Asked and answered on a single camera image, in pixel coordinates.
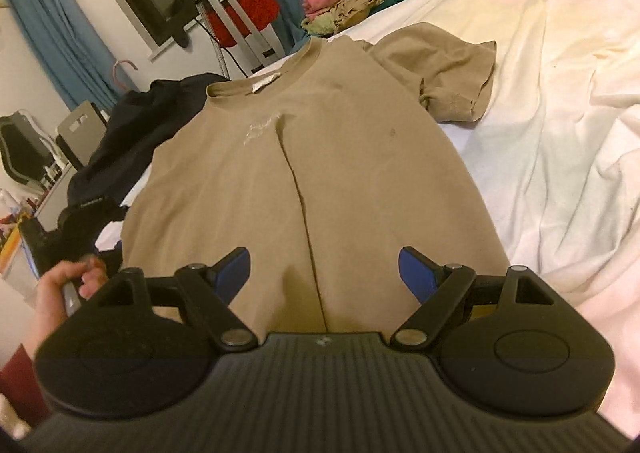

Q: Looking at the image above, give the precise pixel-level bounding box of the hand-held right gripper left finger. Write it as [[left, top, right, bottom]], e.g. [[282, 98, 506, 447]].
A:
[[75, 247, 258, 350]]

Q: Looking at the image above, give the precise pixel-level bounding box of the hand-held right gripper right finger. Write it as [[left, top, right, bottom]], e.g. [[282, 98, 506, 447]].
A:
[[391, 246, 576, 349]]

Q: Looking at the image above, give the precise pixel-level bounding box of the tan t-shirt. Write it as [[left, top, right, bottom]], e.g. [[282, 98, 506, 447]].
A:
[[120, 22, 511, 334]]

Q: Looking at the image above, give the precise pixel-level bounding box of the pink clothes hanger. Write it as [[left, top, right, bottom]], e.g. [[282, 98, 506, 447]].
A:
[[112, 60, 139, 92]]

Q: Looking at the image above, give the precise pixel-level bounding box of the person's left hand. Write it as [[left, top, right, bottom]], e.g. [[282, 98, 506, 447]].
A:
[[22, 255, 108, 364]]

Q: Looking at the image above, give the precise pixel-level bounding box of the orange tray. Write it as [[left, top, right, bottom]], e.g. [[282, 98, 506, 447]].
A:
[[0, 228, 23, 279]]

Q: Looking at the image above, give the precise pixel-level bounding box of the white dresser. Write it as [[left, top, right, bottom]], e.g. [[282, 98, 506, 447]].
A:
[[0, 160, 81, 304]]

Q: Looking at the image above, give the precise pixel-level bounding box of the wavy framed mirror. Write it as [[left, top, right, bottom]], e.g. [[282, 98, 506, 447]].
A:
[[0, 110, 53, 186]]

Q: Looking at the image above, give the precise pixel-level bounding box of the beige chair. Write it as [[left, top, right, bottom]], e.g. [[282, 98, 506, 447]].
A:
[[55, 100, 108, 168]]

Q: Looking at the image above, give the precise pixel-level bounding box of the black hooded garment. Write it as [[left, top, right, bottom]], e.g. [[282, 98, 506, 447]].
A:
[[67, 73, 231, 234]]

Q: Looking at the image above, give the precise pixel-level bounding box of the white bed sheet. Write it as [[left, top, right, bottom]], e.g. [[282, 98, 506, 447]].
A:
[[95, 0, 640, 439]]

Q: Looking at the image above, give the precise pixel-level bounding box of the narrow blue curtain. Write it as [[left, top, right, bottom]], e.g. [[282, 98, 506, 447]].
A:
[[0, 0, 123, 108]]

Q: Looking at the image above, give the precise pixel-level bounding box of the yellow-green garment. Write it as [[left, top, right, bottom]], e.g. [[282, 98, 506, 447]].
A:
[[300, 13, 336, 38]]

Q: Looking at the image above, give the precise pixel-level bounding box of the beige garment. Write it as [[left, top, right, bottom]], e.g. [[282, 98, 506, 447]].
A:
[[332, 0, 393, 34]]

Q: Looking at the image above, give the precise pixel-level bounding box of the red cloth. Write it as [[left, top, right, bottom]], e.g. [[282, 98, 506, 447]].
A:
[[205, 0, 281, 48]]

